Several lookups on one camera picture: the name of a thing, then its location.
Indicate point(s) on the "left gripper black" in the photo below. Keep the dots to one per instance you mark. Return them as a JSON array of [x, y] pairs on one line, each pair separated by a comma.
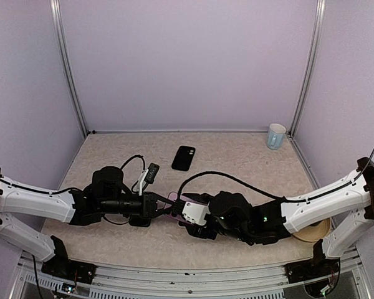
[[149, 204]]

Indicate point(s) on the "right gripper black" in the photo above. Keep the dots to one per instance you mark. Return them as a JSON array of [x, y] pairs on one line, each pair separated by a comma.
[[194, 230]]

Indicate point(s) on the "purple phone back up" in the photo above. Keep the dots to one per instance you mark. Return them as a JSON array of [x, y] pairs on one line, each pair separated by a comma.
[[186, 197]]

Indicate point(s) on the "white-edged phone screen up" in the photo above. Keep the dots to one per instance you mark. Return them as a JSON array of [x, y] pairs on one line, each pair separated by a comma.
[[183, 224]]

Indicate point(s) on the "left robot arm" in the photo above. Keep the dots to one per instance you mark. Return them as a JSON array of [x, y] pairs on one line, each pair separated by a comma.
[[107, 194]]

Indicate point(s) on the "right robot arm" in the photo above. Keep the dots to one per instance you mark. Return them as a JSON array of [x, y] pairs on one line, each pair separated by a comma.
[[230, 214]]

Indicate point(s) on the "beige plate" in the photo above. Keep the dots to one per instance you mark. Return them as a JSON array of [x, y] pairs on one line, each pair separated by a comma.
[[314, 232]]

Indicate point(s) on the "light blue mug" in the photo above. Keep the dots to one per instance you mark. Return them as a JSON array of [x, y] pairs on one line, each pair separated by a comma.
[[275, 136]]

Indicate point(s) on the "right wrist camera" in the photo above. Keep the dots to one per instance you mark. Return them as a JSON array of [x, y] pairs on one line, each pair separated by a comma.
[[195, 213]]

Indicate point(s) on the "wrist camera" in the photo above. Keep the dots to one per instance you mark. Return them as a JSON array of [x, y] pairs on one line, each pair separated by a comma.
[[195, 213], [147, 177]]

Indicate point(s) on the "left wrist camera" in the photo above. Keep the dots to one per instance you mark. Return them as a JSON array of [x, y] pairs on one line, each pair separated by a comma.
[[147, 177]]

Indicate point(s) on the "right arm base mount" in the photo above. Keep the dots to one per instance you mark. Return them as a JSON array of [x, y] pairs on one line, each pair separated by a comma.
[[318, 266]]

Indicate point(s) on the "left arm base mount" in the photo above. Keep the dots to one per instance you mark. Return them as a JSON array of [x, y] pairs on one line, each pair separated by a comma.
[[62, 267]]

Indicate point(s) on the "left aluminium frame post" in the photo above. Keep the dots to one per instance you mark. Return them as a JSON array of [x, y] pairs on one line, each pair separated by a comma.
[[59, 29]]

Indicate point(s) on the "aluminium frame post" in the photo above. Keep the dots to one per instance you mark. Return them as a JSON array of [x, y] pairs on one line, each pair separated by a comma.
[[309, 68], [59, 29]]

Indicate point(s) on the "right aluminium frame post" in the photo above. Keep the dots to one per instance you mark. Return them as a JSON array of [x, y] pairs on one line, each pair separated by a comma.
[[309, 68]]

